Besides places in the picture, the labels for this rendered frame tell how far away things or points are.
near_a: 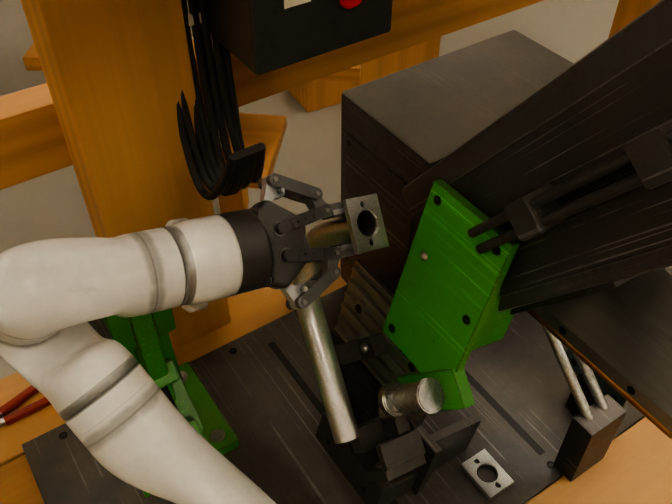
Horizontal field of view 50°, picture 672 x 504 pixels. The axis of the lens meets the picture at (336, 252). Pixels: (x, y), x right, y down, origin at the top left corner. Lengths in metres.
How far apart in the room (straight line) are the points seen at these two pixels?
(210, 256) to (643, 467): 0.64
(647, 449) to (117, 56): 0.80
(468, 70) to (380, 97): 0.13
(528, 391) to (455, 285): 0.34
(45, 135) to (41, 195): 1.99
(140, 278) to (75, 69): 0.28
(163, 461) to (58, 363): 0.11
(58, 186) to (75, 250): 2.35
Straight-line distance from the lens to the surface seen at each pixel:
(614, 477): 1.01
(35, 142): 0.93
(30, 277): 0.56
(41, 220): 2.80
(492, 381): 1.05
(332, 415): 0.84
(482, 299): 0.73
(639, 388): 0.80
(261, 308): 1.14
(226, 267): 0.62
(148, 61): 0.82
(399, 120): 0.88
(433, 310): 0.78
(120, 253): 0.60
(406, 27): 1.13
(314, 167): 2.83
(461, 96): 0.94
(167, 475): 0.58
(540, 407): 1.04
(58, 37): 0.78
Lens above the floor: 1.73
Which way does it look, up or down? 44 degrees down
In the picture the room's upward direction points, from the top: straight up
